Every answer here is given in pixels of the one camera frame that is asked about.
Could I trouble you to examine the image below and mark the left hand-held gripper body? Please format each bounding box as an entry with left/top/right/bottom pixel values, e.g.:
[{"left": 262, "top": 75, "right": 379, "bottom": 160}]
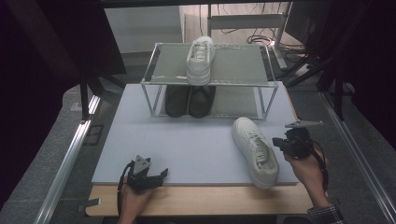
[{"left": 125, "top": 154, "right": 155, "bottom": 193}]

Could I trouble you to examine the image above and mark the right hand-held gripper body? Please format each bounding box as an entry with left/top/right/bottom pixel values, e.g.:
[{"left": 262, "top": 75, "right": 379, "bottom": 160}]
[{"left": 283, "top": 119, "right": 325, "bottom": 161}]

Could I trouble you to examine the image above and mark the white sneaker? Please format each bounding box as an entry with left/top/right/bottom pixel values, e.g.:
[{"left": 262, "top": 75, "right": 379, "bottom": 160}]
[
  {"left": 185, "top": 35, "right": 217, "bottom": 87},
  {"left": 232, "top": 116, "right": 280, "bottom": 190}
]

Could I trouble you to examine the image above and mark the black slipper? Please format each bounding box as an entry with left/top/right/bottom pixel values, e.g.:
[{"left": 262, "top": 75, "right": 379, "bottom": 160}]
[
  {"left": 164, "top": 85, "right": 191, "bottom": 119},
  {"left": 188, "top": 85, "right": 217, "bottom": 119}
]

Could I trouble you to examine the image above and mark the metal two-tier shoe rack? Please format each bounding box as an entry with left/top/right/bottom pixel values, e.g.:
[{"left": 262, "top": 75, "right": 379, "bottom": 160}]
[{"left": 140, "top": 42, "right": 279, "bottom": 120}]

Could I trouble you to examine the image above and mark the person's left hand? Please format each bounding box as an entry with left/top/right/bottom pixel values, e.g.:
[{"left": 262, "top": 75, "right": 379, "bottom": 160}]
[{"left": 118, "top": 180, "right": 154, "bottom": 224}]

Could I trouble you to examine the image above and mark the person's right hand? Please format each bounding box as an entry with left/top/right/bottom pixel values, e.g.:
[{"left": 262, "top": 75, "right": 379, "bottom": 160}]
[{"left": 282, "top": 148, "right": 329, "bottom": 195}]

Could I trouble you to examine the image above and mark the pale blue table mat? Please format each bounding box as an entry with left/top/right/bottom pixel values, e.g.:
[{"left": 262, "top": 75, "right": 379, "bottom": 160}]
[{"left": 92, "top": 82, "right": 302, "bottom": 187}]

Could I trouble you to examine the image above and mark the black metal stand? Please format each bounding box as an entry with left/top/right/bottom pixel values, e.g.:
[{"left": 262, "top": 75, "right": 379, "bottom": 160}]
[
  {"left": 78, "top": 70, "right": 127, "bottom": 121},
  {"left": 283, "top": 50, "right": 347, "bottom": 121}
]

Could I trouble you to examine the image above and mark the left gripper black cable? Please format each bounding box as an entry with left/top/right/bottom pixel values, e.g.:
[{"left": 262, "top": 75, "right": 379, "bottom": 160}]
[{"left": 116, "top": 160, "right": 135, "bottom": 217}]

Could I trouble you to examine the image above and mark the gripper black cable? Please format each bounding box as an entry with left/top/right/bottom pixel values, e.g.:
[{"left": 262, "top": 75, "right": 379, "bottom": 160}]
[
  {"left": 304, "top": 139, "right": 330, "bottom": 193},
  {"left": 116, "top": 160, "right": 135, "bottom": 217}
]

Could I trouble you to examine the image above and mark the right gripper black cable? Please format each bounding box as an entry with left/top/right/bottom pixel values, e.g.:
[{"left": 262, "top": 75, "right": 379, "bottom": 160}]
[{"left": 304, "top": 139, "right": 330, "bottom": 193}]

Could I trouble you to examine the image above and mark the aluminium floor rail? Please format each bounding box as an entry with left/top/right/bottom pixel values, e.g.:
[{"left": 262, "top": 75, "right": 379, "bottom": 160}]
[
  {"left": 34, "top": 94, "right": 101, "bottom": 224},
  {"left": 320, "top": 91, "right": 396, "bottom": 224}
]

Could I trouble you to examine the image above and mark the bundle of floor cables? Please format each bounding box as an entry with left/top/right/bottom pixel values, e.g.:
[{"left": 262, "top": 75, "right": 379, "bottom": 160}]
[{"left": 247, "top": 33, "right": 312, "bottom": 60}]

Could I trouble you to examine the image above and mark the white metal desk frame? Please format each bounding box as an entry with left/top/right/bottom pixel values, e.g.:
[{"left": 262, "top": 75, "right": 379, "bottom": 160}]
[{"left": 206, "top": 2, "right": 294, "bottom": 71}]

